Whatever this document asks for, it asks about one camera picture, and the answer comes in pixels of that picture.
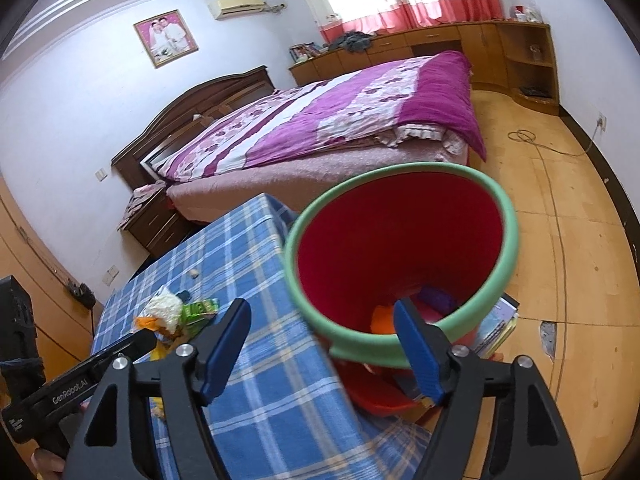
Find purple plastic bag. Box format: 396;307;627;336
418;286;459;316

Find person's left hand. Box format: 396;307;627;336
30;448;66;480

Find orange wrapper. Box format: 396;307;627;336
134;316;175;340

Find items on cabinet corner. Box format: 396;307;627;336
510;4;544;24

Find dark wooden nightstand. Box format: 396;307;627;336
122;188;192;258

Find clothes on nightstand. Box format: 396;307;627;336
117;181;166;231

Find framed wedding photo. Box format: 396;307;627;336
134;10;198;68

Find bed with purple quilt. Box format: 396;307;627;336
153;51;486;222

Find books on cabinet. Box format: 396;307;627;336
288;42;328;64

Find long wooden cabinet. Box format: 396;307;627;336
287;19;561;116

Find cable on floor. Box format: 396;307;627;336
506;118;604;158

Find blue plaid tablecloth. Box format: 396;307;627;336
93;194;430;479

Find white foam net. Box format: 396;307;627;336
141;288;183;334

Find dark wooden headboard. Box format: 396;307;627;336
112;65;274;190

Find stack of books under bin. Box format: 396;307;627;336
399;291;522;406

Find black power strip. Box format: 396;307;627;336
65;280;96;310

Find green snack wrapper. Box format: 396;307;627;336
180;298;219;334

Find grey clothes pile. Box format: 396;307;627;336
329;30;375;53

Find red bin green rim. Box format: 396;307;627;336
283;162;518;370

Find wall air conditioner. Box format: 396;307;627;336
208;0;266;20

